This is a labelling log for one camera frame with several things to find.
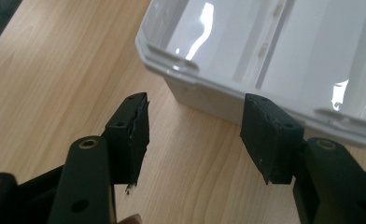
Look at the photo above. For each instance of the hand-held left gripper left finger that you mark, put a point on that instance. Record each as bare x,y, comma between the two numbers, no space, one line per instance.
126,146

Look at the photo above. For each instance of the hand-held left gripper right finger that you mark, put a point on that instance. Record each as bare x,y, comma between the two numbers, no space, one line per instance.
271,140

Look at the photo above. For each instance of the white plastic storage box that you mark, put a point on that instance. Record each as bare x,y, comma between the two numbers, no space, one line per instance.
265,46

